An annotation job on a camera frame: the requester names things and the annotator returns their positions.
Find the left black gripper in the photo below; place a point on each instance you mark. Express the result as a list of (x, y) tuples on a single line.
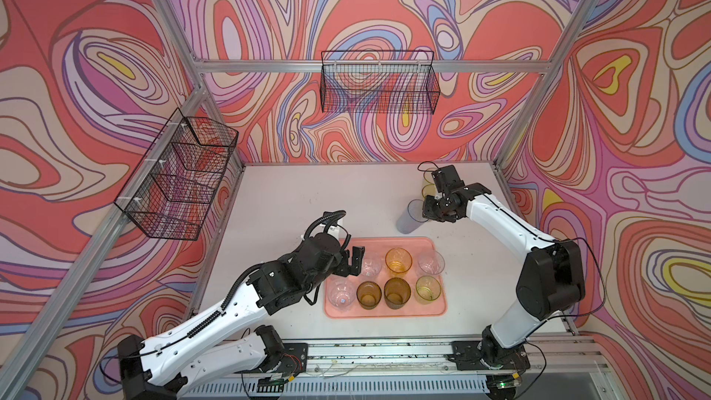
[(356, 268)]

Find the left black wire basket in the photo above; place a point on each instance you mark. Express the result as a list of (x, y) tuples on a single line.
[(186, 164)]

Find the black wire basket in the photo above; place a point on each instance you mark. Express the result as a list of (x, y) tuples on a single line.
[(379, 81), (186, 164)]

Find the pink plastic tray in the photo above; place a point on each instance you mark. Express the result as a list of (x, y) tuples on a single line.
[(414, 307)]

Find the back black wire basket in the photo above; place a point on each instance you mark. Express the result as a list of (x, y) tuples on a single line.
[(379, 81)]

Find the clear glass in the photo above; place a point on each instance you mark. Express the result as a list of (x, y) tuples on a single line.
[(431, 263), (371, 267), (341, 293)]

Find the amber glass row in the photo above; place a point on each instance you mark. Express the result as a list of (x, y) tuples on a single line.
[(398, 261)]

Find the brown glass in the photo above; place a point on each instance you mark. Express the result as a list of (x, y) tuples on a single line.
[(369, 295)]

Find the olive glass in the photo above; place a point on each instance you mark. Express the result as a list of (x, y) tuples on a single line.
[(397, 293)]

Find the light green glass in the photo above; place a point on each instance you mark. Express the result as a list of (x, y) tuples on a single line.
[(428, 289)]

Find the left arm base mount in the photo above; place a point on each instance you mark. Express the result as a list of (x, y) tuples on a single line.
[(290, 361)]

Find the aluminium front rail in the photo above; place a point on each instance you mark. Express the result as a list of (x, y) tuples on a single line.
[(547, 367)]

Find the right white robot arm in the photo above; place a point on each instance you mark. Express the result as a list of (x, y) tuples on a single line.
[(551, 278)]

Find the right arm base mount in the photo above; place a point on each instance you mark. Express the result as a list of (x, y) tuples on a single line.
[(487, 355)]

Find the blue tinted glass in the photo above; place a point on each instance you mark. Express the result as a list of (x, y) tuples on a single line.
[(412, 217)]

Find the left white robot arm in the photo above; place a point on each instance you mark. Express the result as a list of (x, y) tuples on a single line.
[(230, 337)]

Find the yellow green glass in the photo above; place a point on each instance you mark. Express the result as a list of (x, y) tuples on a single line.
[(428, 190)]

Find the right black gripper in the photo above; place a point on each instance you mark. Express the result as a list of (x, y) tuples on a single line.
[(429, 212)]

